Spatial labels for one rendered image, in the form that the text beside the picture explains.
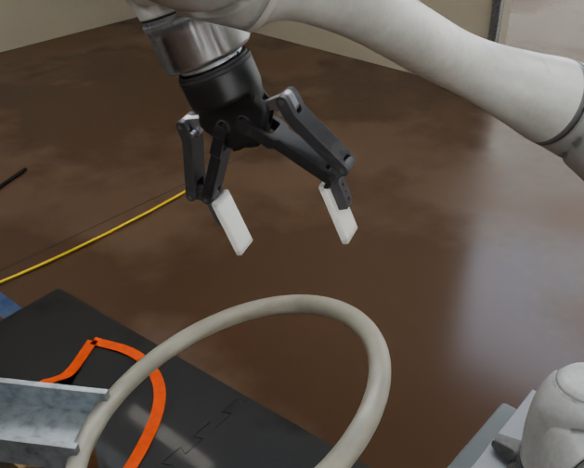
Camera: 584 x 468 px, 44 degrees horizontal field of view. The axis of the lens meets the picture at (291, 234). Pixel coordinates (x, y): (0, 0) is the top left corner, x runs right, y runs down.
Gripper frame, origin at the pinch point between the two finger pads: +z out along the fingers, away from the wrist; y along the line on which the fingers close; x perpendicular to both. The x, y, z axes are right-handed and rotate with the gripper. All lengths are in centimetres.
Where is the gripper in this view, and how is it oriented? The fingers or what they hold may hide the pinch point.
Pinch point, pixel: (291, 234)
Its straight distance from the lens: 77.9
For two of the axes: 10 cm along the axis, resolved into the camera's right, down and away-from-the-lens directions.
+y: -8.3, 1.0, 5.4
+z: 3.8, 8.2, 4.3
